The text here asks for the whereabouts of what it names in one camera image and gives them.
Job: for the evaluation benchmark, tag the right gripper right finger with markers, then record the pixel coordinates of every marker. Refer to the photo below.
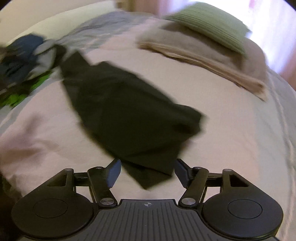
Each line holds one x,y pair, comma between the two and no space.
183,172

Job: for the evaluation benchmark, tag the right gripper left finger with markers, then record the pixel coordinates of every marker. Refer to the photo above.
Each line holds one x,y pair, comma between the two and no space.
112,172

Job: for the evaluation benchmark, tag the black pants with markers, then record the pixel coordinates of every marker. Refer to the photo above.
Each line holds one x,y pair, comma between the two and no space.
131,119

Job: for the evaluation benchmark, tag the beige pillow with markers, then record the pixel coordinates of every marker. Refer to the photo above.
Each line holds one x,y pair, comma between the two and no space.
178,42

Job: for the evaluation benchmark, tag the bright green garment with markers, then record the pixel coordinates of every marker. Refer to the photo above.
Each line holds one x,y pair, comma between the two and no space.
17,94

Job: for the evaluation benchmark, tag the grey garment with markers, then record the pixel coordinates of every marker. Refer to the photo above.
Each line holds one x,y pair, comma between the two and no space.
45,54

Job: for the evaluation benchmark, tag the navy blue garment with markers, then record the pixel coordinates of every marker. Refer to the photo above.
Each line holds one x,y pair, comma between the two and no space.
19,59

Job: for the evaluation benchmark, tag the green ribbed pillow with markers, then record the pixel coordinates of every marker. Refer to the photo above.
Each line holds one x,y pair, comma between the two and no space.
214,23

